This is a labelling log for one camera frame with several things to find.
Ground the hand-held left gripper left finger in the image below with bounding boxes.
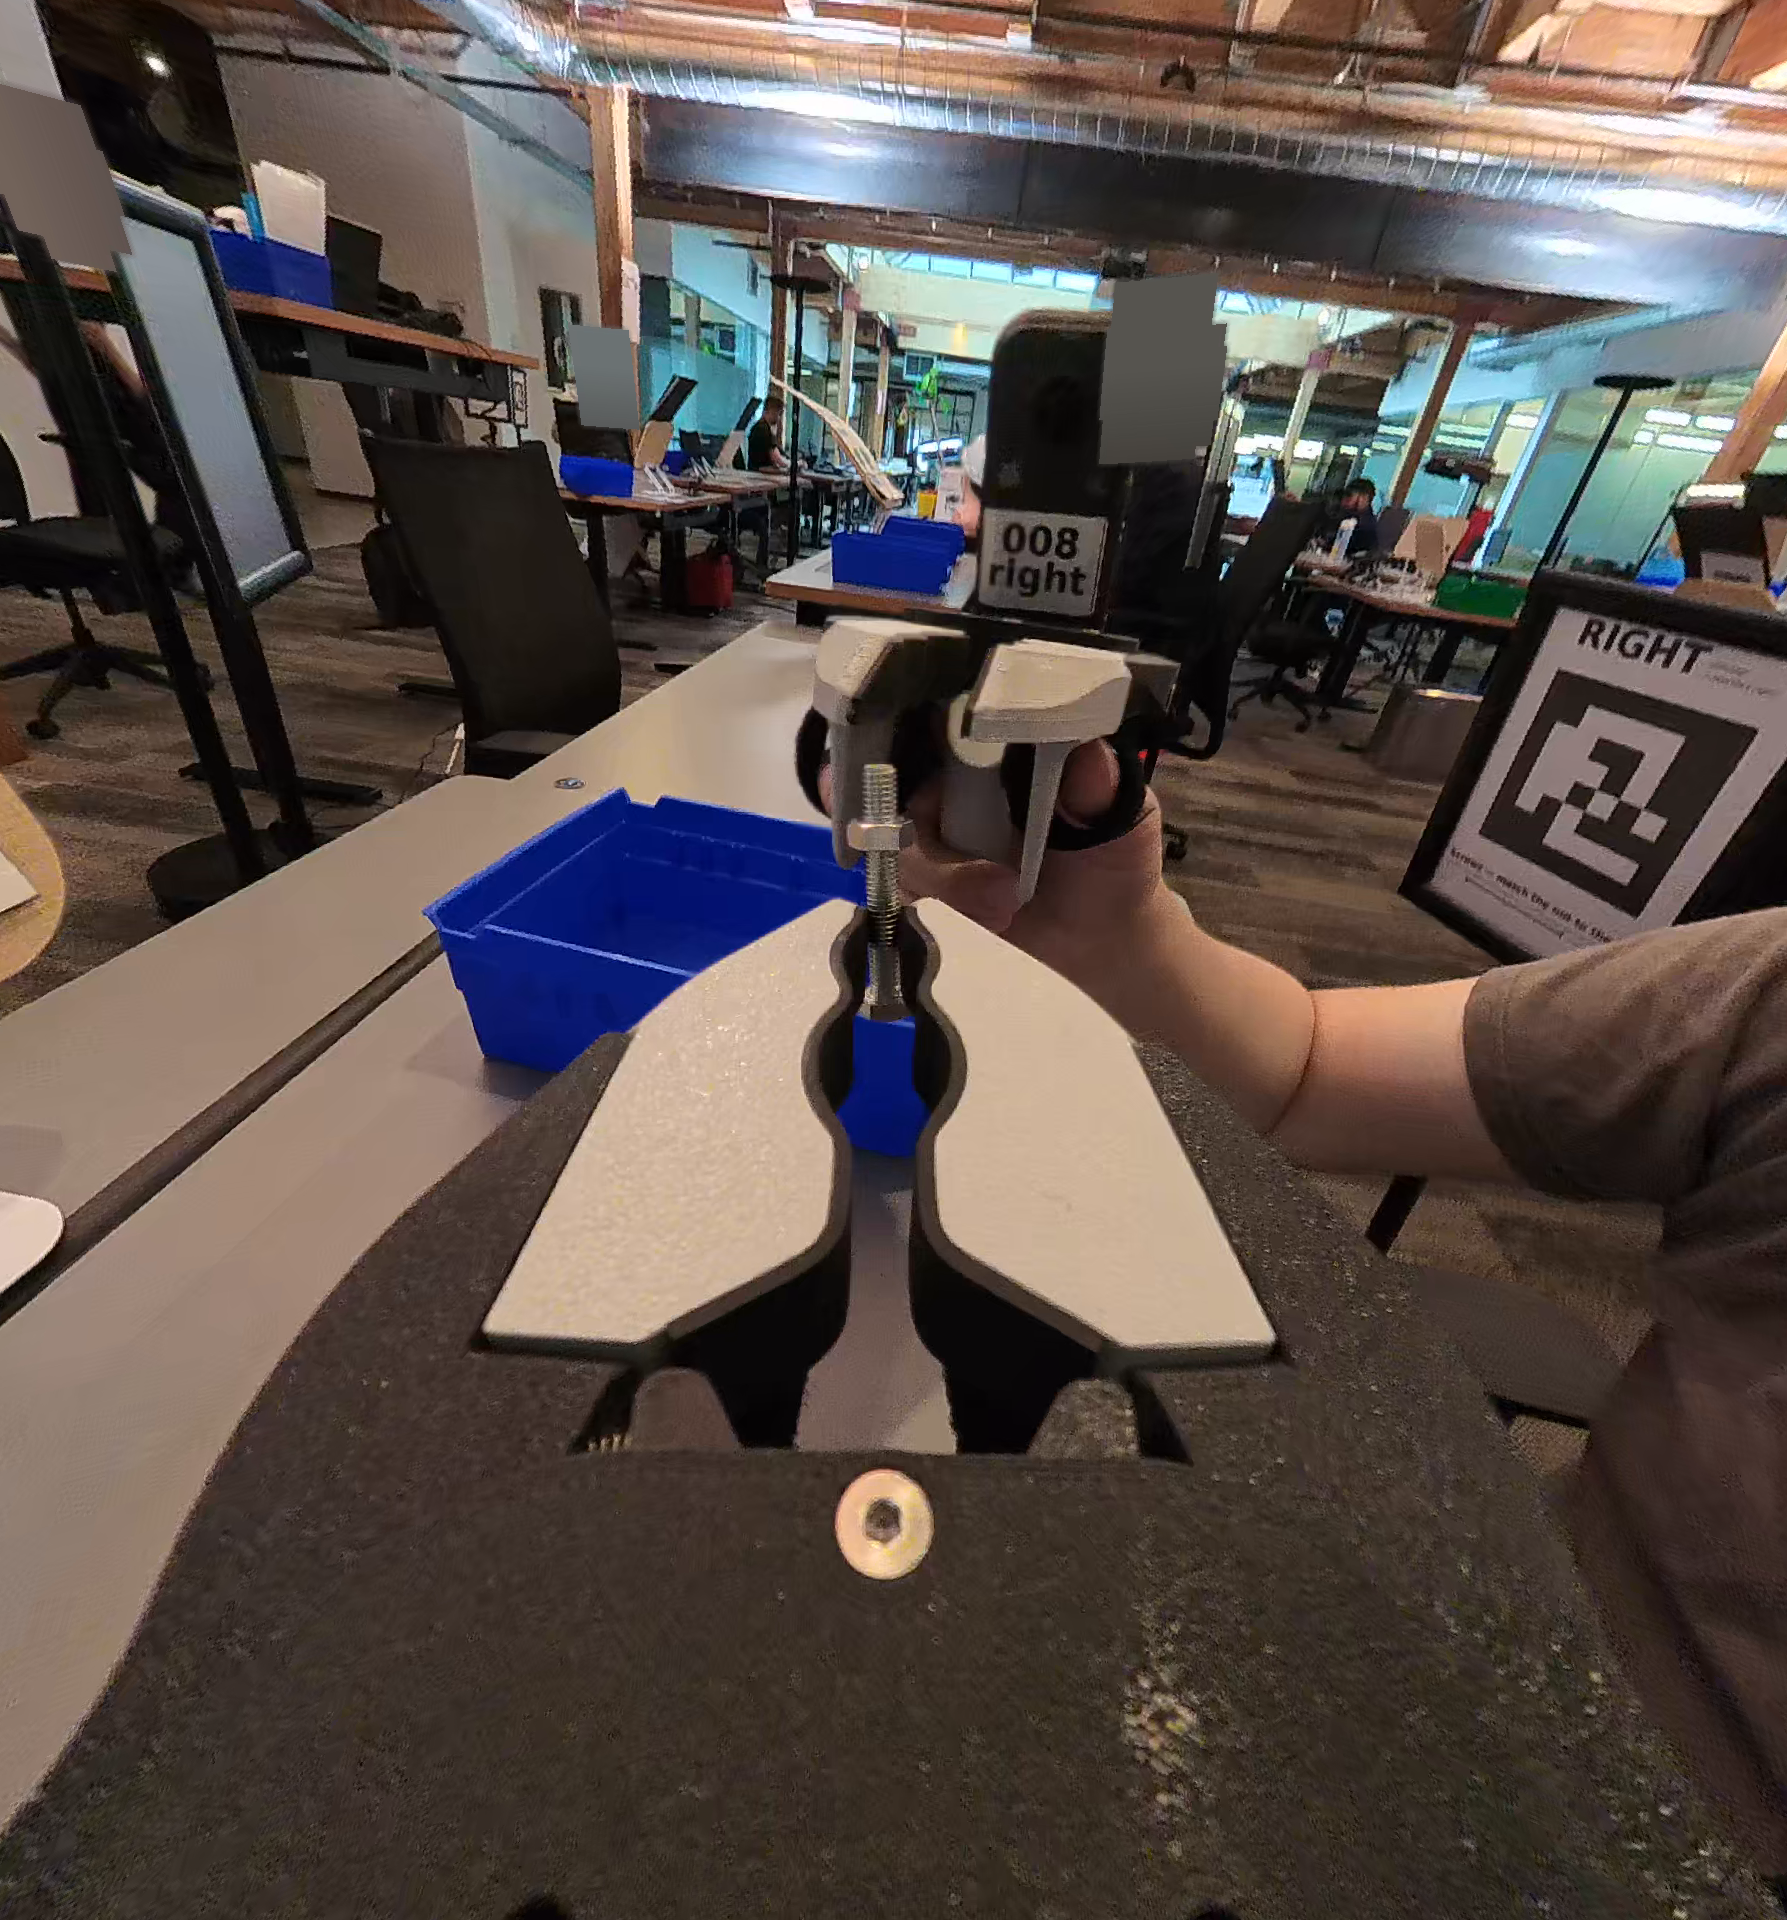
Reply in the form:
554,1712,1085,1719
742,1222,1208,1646
481,897,855,1363

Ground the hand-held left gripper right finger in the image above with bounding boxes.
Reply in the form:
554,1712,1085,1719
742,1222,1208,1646
910,897,1281,1369

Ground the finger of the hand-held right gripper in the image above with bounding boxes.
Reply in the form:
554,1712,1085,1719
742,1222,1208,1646
945,639,1138,905
810,616,970,866

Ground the silver threaded bolt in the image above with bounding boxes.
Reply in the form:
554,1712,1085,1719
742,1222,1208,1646
860,763,913,1023

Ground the person's right forearm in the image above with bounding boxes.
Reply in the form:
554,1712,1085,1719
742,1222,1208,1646
1201,900,1503,1186

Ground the person's right hand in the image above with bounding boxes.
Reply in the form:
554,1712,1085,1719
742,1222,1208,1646
818,742,1256,1056

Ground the metal trash can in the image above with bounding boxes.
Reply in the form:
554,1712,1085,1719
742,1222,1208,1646
1365,682,1490,782

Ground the black floor lamp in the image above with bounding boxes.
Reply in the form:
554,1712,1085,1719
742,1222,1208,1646
1529,371,1679,582

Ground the framed marker sign on stand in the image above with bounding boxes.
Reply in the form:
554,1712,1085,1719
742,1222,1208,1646
1400,566,1787,965

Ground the framed grey board on stand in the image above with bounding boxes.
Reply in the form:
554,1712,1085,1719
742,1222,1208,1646
0,181,384,920

